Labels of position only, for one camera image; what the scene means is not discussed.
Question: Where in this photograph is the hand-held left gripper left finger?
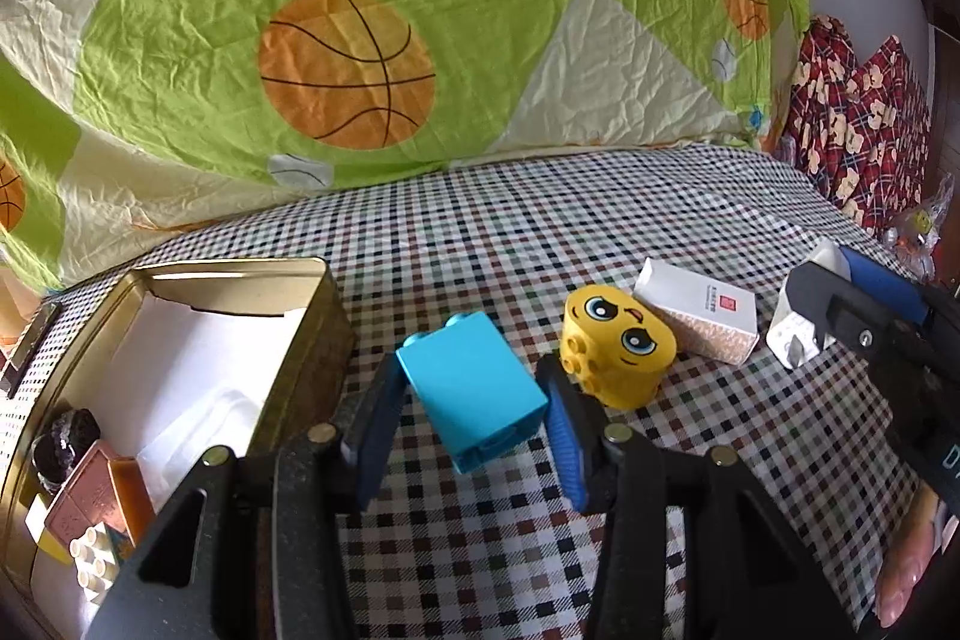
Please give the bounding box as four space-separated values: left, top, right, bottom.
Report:
86 351 412 640

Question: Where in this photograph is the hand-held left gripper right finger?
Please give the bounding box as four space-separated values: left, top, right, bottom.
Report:
536 359 860 640

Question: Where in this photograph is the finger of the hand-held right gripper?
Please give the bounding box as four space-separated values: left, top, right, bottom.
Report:
784 261 901 357
836 246 931 324

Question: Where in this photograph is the white charger plug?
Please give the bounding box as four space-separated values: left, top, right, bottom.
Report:
765 239 852 371

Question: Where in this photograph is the gold metal tin box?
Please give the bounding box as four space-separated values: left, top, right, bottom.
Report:
0 257 357 640

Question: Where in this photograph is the yellow face toy block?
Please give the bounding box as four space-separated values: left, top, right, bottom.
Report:
559 284 678 411

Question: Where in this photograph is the blue toy block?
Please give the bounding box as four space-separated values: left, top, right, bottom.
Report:
396 312 548 472

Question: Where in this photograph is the long brown box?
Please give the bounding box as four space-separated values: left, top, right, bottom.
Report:
45 441 158 547

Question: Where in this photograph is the white moon print block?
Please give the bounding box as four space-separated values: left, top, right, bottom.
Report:
69 524 140 603

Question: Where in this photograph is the plain yellow toy block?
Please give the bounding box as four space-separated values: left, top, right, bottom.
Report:
26 494 72 566

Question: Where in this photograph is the person's right hand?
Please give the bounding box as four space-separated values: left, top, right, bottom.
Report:
876 497 957 627

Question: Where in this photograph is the plastic bag with yellow toy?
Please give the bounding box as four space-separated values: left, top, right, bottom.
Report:
885 175 953 281

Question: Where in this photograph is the small white carton box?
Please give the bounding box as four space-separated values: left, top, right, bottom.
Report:
634 257 761 365

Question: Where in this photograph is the red plaid bear-print cloth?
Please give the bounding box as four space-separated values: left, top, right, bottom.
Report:
780 14 935 236

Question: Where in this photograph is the brown wooden door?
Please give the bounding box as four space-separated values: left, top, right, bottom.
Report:
926 21 960 191

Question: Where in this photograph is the white paper liner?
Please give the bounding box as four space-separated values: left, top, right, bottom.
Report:
56 295 308 513

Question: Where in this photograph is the checkered tablecloth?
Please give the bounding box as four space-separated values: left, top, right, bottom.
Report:
0 141 960 640

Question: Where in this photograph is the black and white figurine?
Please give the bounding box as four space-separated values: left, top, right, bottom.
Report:
34 407 102 491

